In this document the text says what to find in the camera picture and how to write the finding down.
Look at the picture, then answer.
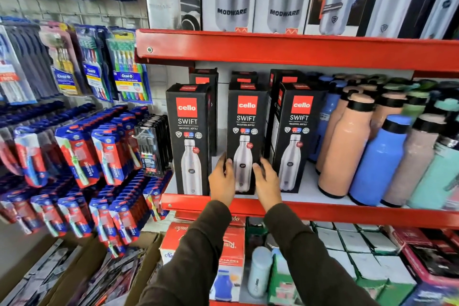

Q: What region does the person's left hand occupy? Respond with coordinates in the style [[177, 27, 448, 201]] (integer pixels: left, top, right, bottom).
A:
[[209, 153, 236, 208]]

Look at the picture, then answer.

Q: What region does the person's right hand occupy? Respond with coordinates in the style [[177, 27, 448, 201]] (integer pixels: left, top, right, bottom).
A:
[[252, 157, 283, 212]]

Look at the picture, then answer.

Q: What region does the black bottle box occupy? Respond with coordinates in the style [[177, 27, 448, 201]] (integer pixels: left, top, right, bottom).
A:
[[272, 82, 325, 194], [189, 68, 219, 156], [226, 82, 270, 195], [166, 83, 213, 196], [268, 69, 306, 159], [230, 71, 259, 84]]

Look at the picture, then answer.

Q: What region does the person's left forearm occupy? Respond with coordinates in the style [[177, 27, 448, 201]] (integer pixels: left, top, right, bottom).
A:
[[137, 200, 232, 306]]

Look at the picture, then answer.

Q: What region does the person's right forearm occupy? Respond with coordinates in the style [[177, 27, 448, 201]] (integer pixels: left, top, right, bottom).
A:
[[263, 203, 379, 306]]

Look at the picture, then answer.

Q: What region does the red metal shelf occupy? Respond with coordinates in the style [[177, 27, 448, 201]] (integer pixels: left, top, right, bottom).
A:
[[161, 193, 459, 230], [135, 28, 459, 74]]

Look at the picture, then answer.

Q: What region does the row of black toothbrush packs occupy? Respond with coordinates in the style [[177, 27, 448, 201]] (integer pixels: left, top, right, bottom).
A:
[[134, 114, 174, 179]]

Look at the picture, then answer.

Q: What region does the peach water bottle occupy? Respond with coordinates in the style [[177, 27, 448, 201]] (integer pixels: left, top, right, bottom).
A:
[[369, 92, 408, 139], [315, 86, 363, 174], [318, 93, 376, 199]]

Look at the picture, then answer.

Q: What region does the blue water bottle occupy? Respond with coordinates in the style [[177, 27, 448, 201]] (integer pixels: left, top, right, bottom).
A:
[[349, 114, 414, 207], [308, 80, 348, 164]]

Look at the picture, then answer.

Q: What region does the pale mint bottle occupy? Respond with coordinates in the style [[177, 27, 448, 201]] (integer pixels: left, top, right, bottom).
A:
[[247, 246, 274, 299]]

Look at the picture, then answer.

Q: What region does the green product box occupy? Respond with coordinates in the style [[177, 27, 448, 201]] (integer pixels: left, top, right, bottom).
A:
[[267, 254, 302, 306]]

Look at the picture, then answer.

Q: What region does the box with blue bottle picture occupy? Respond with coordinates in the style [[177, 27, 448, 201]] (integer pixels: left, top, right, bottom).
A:
[[209, 265, 245, 303]]

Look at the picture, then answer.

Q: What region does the brown cardboard box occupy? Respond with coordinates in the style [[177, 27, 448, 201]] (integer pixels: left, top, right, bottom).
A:
[[0, 231, 165, 306]]

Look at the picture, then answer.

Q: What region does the stack of green white-top boxes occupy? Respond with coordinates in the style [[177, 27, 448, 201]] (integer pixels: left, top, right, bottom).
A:
[[311, 221, 418, 306]]

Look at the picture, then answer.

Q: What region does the green multicolour toothbrush pack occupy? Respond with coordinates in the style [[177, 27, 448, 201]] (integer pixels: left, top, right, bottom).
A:
[[105, 26, 153, 105]]

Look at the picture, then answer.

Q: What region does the row of red-blue toothbrush packs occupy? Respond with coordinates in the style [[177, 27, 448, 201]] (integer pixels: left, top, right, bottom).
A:
[[0, 102, 152, 189], [0, 172, 174, 259]]

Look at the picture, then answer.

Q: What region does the taupe water bottle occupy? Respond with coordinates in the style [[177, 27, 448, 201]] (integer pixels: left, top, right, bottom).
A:
[[380, 114, 447, 208]]

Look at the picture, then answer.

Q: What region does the blue toothbrush pack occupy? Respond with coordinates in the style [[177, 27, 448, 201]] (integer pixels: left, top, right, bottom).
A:
[[73, 24, 116, 103]]

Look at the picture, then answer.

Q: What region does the mint water bottle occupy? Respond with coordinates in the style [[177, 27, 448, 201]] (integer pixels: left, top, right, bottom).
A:
[[407, 135, 459, 210]]

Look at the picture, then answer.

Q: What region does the pile of packs in carton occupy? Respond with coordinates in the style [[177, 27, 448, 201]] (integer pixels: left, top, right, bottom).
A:
[[0, 238, 147, 306]]

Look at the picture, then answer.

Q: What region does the cluster of assorted coloured bottles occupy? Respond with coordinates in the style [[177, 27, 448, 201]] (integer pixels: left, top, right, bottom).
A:
[[306, 72, 459, 145]]

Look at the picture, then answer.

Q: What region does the red black product box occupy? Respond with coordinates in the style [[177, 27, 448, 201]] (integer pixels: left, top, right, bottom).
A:
[[387, 226, 459, 306]]

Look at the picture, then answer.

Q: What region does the pink toothbrush pack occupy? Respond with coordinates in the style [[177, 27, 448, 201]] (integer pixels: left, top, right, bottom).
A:
[[39, 22, 84, 98]]

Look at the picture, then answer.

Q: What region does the row of grey toothbrush packs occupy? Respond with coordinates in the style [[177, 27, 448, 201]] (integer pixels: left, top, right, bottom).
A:
[[0, 16, 62, 106]]

